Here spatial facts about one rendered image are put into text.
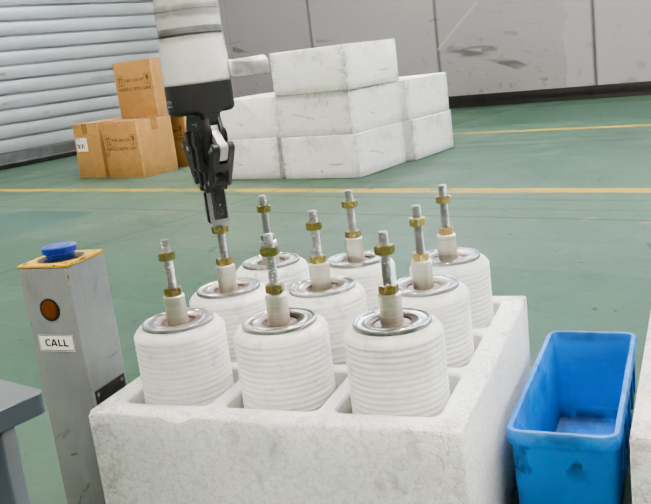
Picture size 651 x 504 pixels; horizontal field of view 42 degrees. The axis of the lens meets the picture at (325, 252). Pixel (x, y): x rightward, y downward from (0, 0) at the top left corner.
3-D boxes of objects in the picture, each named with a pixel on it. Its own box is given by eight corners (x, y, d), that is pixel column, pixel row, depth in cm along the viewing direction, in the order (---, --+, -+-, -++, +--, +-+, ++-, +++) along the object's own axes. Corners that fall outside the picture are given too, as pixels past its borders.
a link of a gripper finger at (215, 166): (209, 142, 90) (204, 178, 94) (214, 154, 89) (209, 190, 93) (233, 138, 91) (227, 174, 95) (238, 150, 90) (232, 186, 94)
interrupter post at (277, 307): (285, 329, 83) (281, 297, 82) (264, 329, 84) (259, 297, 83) (295, 321, 85) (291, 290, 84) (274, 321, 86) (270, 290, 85)
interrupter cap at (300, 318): (298, 339, 79) (298, 332, 79) (229, 337, 82) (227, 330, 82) (328, 313, 86) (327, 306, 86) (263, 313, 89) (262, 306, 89)
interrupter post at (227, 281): (216, 295, 98) (211, 268, 98) (222, 289, 101) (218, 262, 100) (235, 294, 98) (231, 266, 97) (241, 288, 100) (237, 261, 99)
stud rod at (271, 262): (280, 305, 84) (270, 232, 83) (283, 307, 84) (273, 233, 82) (271, 307, 84) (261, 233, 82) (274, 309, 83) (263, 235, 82)
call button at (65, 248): (64, 265, 95) (61, 248, 95) (36, 266, 97) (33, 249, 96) (86, 256, 99) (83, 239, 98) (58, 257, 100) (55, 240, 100)
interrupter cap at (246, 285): (187, 303, 97) (186, 297, 96) (210, 284, 104) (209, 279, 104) (249, 299, 95) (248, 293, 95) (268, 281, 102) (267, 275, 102)
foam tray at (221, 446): (478, 616, 76) (461, 432, 72) (116, 566, 90) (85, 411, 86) (535, 425, 111) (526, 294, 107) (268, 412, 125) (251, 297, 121)
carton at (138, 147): (179, 169, 458) (170, 114, 451) (144, 177, 440) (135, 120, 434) (143, 170, 477) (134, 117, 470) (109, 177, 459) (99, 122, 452)
